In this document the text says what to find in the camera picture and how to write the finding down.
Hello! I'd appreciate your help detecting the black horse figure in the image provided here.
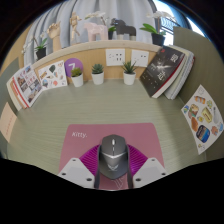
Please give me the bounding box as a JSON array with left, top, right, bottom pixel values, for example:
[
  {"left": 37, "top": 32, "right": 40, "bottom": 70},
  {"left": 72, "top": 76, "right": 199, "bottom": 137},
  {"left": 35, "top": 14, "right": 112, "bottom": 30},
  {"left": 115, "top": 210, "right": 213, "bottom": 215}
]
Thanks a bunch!
[{"left": 123, "top": 25, "right": 137, "bottom": 42}]

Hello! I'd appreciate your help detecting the small plant in white pot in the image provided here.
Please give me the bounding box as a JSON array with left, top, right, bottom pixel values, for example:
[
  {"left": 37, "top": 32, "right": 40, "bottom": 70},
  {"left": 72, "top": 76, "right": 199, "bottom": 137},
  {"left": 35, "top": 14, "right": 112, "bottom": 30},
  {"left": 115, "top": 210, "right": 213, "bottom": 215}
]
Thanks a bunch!
[
  {"left": 120, "top": 60, "right": 138, "bottom": 86},
  {"left": 70, "top": 67, "right": 85, "bottom": 88},
  {"left": 90, "top": 63, "right": 105, "bottom": 86}
]

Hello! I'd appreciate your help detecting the white book with grey pages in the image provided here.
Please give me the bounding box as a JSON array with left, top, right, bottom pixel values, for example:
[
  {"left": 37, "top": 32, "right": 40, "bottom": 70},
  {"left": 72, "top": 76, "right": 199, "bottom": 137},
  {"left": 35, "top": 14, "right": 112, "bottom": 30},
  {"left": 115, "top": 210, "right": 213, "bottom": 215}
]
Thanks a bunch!
[{"left": 163, "top": 46, "right": 196, "bottom": 101}]

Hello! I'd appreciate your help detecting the white illustrated-cover book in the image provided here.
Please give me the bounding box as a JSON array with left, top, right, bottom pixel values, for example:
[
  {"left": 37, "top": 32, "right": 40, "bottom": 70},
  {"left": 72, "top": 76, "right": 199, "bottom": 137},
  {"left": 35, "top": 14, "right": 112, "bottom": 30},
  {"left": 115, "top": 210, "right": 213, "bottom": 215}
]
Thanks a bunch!
[{"left": 12, "top": 63, "right": 44, "bottom": 108}]

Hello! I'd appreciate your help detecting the dark grey computer mouse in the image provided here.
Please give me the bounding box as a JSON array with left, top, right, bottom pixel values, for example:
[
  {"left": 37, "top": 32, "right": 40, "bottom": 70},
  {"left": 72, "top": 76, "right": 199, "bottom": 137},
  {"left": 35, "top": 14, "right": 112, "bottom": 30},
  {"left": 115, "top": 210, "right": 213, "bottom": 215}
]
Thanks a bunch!
[{"left": 98, "top": 133, "right": 129, "bottom": 181}]

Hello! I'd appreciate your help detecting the food sticker sheet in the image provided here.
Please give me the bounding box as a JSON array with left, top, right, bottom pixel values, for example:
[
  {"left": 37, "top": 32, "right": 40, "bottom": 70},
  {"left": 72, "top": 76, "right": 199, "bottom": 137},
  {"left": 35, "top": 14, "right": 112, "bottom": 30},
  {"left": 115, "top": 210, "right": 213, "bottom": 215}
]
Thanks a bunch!
[{"left": 180, "top": 84, "right": 224, "bottom": 156}]

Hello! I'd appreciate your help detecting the dark grey horse figure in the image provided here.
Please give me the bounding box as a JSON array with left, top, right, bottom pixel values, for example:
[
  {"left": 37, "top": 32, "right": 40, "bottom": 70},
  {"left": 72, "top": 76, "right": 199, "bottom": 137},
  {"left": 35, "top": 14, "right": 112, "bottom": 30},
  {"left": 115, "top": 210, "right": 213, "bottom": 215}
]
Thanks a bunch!
[{"left": 110, "top": 18, "right": 128, "bottom": 42}]

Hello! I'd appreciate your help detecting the white wall socket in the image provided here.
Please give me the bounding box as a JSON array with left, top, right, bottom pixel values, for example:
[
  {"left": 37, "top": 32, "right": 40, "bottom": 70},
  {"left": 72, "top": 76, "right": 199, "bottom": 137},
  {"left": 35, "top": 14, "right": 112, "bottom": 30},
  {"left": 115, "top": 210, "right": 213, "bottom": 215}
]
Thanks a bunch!
[
  {"left": 130, "top": 49, "right": 150, "bottom": 68},
  {"left": 105, "top": 48, "right": 126, "bottom": 67}
]

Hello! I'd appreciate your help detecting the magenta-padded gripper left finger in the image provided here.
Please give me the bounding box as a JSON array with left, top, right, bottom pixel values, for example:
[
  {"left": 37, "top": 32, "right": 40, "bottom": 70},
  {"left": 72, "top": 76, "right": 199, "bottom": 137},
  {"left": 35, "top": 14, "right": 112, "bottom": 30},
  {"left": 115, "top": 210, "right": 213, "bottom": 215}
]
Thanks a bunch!
[{"left": 58, "top": 144, "right": 102, "bottom": 189}]

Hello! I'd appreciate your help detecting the wooden artist mannequin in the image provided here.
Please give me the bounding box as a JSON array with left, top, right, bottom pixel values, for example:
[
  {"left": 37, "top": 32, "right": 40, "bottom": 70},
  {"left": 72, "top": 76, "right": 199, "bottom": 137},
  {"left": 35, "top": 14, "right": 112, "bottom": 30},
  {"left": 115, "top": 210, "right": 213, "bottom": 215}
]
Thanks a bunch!
[{"left": 68, "top": 12, "right": 83, "bottom": 46}]

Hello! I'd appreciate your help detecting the pink mouse pad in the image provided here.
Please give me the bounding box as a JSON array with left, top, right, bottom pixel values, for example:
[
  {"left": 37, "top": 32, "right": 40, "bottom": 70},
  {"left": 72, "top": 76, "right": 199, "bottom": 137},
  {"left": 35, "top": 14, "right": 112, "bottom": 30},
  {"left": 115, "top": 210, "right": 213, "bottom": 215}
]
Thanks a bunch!
[{"left": 58, "top": 122, "right": 165, "bottom": 192}]

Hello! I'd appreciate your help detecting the black-cover book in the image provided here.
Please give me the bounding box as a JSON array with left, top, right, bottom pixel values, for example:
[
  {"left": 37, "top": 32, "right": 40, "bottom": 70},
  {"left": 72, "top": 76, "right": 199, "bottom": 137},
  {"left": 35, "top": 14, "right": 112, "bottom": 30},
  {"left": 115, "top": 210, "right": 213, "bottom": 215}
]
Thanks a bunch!
[{"left": 138, "top": 45, "right": 186, "bottom": 99}]

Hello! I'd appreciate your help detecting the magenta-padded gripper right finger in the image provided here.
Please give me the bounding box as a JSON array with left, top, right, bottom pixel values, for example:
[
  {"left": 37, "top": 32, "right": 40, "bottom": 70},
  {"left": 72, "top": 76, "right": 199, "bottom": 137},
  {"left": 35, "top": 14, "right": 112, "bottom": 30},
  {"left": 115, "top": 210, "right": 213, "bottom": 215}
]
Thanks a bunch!
[{"left": 126, "top": 144, "right": 168, "bottom": 189}]

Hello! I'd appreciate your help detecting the light grey curtain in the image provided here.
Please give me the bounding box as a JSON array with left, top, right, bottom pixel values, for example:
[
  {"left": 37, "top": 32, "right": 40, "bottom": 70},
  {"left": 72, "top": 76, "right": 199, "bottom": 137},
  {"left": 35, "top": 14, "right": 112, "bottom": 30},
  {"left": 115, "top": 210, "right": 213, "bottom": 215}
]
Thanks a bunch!
[{"left": 23, "top": 0, "right": 158, "bottom": 58}]

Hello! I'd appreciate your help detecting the white cartoon sticker sheet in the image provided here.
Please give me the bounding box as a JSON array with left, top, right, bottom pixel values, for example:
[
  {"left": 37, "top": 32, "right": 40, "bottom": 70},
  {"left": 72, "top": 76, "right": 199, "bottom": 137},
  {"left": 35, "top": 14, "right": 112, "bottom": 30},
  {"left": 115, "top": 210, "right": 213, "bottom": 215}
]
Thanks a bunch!
[{"left": 37, "top": 59, "right": 69, "bottom": 92}]

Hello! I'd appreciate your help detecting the wooden desk back shelf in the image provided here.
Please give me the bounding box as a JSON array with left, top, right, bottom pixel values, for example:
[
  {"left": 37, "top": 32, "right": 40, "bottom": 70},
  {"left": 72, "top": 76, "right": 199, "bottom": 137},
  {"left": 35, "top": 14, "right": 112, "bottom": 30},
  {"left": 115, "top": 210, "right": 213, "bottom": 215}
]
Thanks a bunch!
[{"left": 30, "top": 39, "right": 163, "bottom": 84}]

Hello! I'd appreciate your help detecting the window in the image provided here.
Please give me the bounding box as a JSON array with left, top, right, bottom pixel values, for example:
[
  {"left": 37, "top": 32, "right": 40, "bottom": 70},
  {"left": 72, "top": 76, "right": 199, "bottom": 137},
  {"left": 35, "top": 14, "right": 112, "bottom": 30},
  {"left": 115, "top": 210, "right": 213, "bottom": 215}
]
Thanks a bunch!
[{"left": 151, "top": 0, "right": 206, "bottom": 46}]

